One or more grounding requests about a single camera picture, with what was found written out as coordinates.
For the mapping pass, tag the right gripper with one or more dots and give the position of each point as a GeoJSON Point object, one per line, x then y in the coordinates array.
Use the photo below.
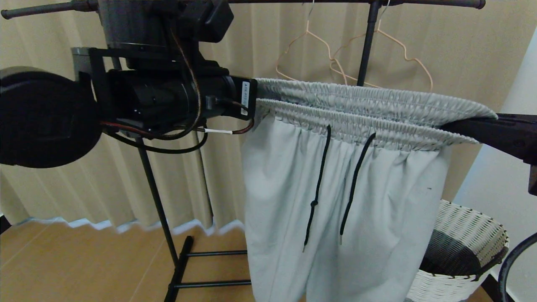
{"type": "Point", "coordinates": [533, 180]}

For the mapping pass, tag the black clothes rack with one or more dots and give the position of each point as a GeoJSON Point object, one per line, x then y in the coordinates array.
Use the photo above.
{"type": "Point", "coordinates": [158, 201]}

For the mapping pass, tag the beige curtain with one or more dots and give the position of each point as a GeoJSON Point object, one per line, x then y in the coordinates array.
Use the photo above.
{"type": "Point", "coordinates": [461, 54]}

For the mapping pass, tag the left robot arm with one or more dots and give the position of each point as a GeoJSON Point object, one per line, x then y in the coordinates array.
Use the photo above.
{"type": "Point", "coordinates": [42, 121]}

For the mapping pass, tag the pale grey shorts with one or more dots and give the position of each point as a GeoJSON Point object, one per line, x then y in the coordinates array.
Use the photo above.
{"type": "Point", "coordinates": [377, 209]}

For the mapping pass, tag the pink clothes hanger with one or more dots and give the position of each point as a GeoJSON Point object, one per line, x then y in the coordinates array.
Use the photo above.
{"type": "Point", "coordinates": [319, 39]}
{"type": "Point", "coordinates": [392, 38]}

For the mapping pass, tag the white laundry basket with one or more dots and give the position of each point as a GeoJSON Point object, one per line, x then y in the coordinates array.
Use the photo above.
{"type": "Point", "coordinates": [470, 222]}

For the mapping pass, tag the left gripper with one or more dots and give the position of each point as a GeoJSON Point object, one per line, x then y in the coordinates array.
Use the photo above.
{"type": "Point", "coordinates": [176, 96]}

